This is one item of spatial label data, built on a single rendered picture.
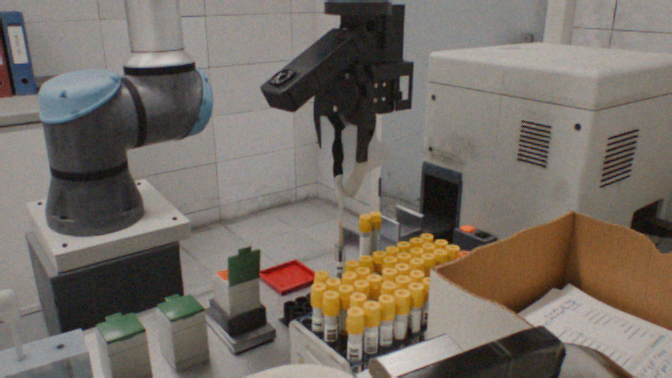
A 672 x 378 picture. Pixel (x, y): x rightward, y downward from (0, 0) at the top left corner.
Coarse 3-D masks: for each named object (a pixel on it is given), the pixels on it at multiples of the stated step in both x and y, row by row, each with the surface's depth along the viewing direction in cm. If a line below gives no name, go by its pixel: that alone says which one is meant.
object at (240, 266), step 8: (248, 248) 62; (232, 256) 61; (240, 256) 61; (248, 256) 62; (256, 256) 63; (232, 264) 61; (240, 264) 62; (248, 264) 63; (256, 264) 63; (232, 272) 62; (240, 272) 62; (248, 272) 63; (256, 272) 64; (232, 280) 62; (240, 280) 63; (248, 280) 64
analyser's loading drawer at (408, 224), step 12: (396, 216) 88; (408, 216) 85; (420, 216) 83; (432, 216) 91; (444, 216) 91; (348, 228) 82; (384, 228) 83; (396, 228) 81; (408, 228) 86; (420, 228) 84; (432, 228) 87; (444, 228) 87; (348, 240) 82; (384, 240) 83; (396, 240) 82; (408, 240) 83; (348, 252) 82
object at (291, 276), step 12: (288, 264) 83; (300, 264) 82; (264, 276) 79; (276, 276) 80; (288, 276) 80; (300, 276) 80; (312, 276) 80; (276, 288) 76; (288, 288) 76; (300, 288) 77
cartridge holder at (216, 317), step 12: (216, 312) 66; (252, 312) 65; (264, 312) 66; (216, 324) 67; (228, 324) 64; (240, 324) 65; (252, 324) 66; (264, 324) 67; (228, 336) 64; (240, 336) 64; (252, 336) 64; (264, 336) 65; (240, 348) 63
